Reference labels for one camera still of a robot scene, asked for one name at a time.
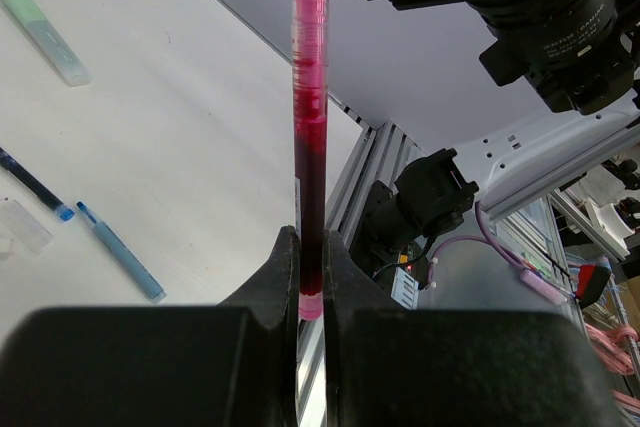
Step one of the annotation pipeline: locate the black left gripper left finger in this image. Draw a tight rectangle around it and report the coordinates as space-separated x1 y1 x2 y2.
216 226 299 426

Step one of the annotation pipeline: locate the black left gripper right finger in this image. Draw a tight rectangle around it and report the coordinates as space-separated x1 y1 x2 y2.
323 230 400 426

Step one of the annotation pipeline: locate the red gel pen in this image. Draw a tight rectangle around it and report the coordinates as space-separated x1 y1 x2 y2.
291 0 329 321

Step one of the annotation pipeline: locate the clear pen cap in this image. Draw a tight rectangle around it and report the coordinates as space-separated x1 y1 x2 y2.
1 200 53 255

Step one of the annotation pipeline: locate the green highlighter pen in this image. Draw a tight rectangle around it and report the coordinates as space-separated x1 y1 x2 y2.
1 0 92 87

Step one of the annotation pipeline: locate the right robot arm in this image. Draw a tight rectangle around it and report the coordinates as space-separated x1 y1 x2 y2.
335 0 639 214

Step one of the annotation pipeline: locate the light blue pen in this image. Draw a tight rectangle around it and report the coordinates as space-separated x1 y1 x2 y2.
76 201 166 303

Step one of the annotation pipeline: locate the dark blue gel pen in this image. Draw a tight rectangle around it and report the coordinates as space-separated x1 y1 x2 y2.
1 149 75 222

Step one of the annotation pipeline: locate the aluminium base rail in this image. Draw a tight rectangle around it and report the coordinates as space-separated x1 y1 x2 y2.
294 101 431 427

